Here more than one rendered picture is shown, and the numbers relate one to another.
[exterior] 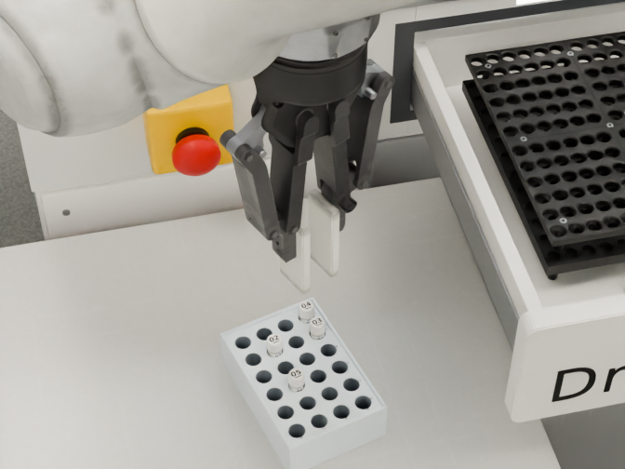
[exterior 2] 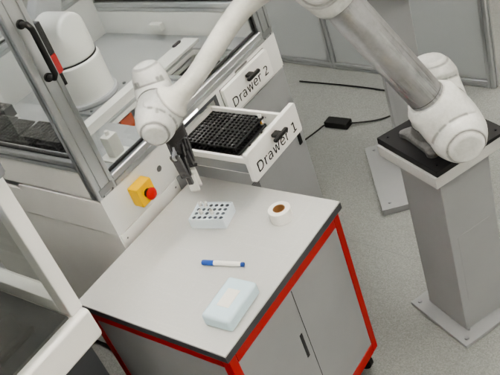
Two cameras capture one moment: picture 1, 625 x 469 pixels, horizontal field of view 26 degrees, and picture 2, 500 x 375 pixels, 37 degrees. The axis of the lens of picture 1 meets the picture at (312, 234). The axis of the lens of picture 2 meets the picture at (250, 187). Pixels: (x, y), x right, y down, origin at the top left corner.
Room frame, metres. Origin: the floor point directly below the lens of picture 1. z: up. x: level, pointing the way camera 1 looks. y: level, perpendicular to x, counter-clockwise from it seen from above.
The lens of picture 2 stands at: (-1.06, 0.86, 2.16)
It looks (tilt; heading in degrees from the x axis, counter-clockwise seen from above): 35 degrees down; 329
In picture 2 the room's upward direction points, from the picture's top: 21 degrees counter-clockwise
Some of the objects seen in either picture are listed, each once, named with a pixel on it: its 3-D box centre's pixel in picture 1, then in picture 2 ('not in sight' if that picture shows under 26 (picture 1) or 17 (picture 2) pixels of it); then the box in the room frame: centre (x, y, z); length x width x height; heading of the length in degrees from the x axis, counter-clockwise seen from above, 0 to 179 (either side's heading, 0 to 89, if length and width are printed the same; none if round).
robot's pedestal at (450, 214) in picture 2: not in sight; (454, 228); (0.24, -0.62, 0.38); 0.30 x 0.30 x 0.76; 77
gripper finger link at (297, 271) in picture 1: (294, 249); (192, 182); (0.67, 0.01, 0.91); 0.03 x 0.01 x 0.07; 38
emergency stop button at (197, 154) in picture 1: (194, 151); (150, 193); (0.81, 0.10, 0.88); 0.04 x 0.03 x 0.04; 103
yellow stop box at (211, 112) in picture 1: (189, 124); (143, 191); (0.84, 0.10, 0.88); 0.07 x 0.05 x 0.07; 103
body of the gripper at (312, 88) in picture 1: (309, 80); (175, 138); (0.68, 0.00, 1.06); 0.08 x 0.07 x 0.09; 128
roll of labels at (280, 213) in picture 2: not in sight; (280, 213); (0.44, -0.10, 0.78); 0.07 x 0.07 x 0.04
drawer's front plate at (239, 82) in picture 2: not in sight; (248, 81); (1.00, -0.52, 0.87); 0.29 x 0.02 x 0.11; 103
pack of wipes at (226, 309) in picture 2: not in sight; (231, 303); (0.30, 0.23, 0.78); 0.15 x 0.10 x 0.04; 105
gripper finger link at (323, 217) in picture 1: (323, 234); (194, 176); (0.68, -0.01, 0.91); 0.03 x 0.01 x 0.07; 38
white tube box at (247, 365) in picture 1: (301, 383); (212, 215); (0.64, 0.01, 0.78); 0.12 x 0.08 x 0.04; 27
